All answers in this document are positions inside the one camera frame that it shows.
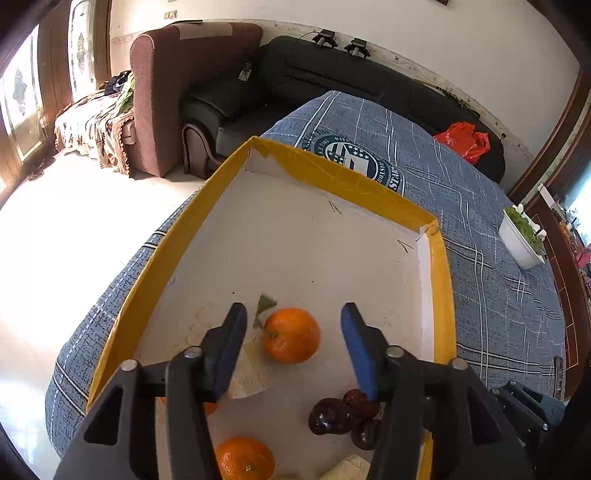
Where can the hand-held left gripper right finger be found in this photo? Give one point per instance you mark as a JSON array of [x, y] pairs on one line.
[[360, 350]]

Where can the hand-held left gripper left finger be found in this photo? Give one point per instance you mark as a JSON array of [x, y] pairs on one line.
[[231, 350]]

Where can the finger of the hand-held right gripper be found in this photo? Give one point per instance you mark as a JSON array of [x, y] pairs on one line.
[[519, 406]]

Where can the cream white chunk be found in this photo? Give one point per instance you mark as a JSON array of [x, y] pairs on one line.
[[251, 376], [348, 467]]

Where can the dark red plum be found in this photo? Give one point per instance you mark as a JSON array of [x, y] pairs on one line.
[[360, 408]]

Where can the orange with green leaf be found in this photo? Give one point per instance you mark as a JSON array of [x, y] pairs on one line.
[[293, 337]]

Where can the dark purple plum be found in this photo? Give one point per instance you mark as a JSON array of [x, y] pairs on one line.
[[364, 434], [330, 417]]

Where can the yellow-rimmed white tray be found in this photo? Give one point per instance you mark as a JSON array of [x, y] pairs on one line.
[[300, 254]]

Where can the wooden cabinet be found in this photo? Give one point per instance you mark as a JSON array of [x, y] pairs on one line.
[[558, 277]]

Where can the white planter with green plants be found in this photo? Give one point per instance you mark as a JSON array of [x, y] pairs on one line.
[[517, 244]]

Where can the blue plaid blanket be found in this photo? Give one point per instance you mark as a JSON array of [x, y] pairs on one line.
[[461, 207]]

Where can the red plastic bag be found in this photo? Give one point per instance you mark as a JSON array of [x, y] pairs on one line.
[[461, 138]]

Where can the brown armchair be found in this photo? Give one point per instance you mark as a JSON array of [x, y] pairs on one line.
[[157, 115]]

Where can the dark floor mat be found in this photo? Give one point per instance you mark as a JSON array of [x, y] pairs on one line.
[[40, 171]]

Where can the patterned sofa throw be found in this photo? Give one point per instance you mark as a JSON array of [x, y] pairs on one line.
[[87, 120]]

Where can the small grey charger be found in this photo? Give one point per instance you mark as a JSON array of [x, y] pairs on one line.
[[245, 73]]

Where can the black leather sofa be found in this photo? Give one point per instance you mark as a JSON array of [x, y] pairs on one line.
[[323, 69]]

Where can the dark clothes pile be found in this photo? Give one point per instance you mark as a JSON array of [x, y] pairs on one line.
[[115, 83]]

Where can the black clamp device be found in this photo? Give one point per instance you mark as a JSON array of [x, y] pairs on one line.
[[358, 47], [324, 38]]

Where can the wooden glass-panel door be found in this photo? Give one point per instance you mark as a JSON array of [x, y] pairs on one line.
[[55, 60]]

